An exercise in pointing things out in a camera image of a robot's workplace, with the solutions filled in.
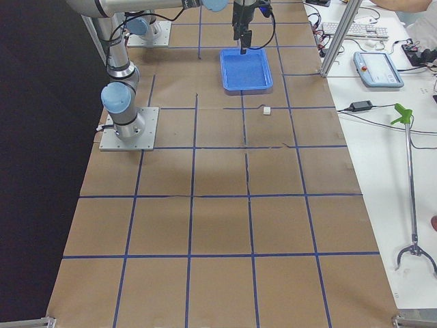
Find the aluminium frame post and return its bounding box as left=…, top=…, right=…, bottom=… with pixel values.
left=320, top=0, right=362, bottom=78

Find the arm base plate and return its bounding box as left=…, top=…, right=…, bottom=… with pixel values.
left=99, top=107, right=159, bottom=151
left=126, top=18, right=171, bottom=48

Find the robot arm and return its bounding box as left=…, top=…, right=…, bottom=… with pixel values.
left=67, top=1, right=227, bottom=144
left=126, top=10, right=161, bottom=40

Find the blue plastic tray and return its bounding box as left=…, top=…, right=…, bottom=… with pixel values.
left=219, top=48, right=273, bottom=94

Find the black power adapter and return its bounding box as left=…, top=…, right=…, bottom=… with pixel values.
left=349, top=100, right=373, bottom=112

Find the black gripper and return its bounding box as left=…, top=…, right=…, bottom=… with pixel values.
left=231, top=1, right=253, bottom=50

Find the white keyboard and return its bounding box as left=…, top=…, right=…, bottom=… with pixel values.
left=322, top=22, right=389, bottom=40

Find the teach pendant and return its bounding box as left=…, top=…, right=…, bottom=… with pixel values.
left=353, top=52, right=404, bottom=89

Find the green handled reacher grabber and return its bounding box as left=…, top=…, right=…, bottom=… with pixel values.
left=391, top=103, right=436, bottom=277

